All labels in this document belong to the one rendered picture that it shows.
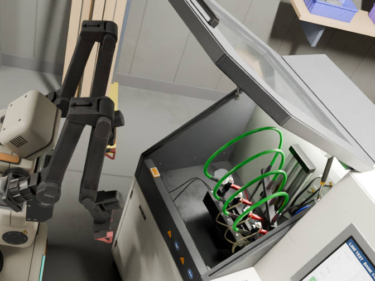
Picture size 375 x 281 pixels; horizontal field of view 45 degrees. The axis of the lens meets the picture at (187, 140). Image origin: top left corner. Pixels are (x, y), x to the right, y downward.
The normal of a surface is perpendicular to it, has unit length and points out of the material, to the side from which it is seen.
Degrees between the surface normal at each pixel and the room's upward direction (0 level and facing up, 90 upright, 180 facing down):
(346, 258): 76
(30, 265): 0
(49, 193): 90
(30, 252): 0
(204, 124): 90
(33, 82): 0
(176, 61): 90
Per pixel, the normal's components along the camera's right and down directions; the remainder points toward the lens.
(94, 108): 0.05, -0.69
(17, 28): 0.08, 0.71
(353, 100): 0.28, -0.69
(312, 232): -0.77, -0.04
